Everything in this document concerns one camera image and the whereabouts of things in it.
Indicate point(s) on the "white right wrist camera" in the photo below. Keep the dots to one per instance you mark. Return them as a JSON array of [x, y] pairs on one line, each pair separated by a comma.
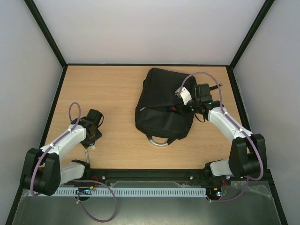
[[184, 94]]

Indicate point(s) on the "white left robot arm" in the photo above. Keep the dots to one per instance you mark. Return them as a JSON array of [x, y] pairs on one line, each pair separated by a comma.
[[42, 172]]

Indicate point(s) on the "black student backpack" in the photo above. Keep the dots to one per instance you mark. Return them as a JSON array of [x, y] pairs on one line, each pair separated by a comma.
[[152, 116]]

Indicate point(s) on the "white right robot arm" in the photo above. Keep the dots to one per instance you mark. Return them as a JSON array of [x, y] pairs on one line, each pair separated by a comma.
[[248, 151]]

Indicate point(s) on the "black enclosure frame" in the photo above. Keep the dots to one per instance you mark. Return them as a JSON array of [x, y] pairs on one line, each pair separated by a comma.
[[165, 174]]

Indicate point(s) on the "light blue cable duct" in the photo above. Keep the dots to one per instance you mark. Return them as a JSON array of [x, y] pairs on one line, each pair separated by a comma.
[[131, 192]]

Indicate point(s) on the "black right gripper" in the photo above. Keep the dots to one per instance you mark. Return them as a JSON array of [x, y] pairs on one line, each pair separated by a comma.
[[185, 108]]

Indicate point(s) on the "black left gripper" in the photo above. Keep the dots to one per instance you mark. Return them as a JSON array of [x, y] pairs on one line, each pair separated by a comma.
[[86, 143]]

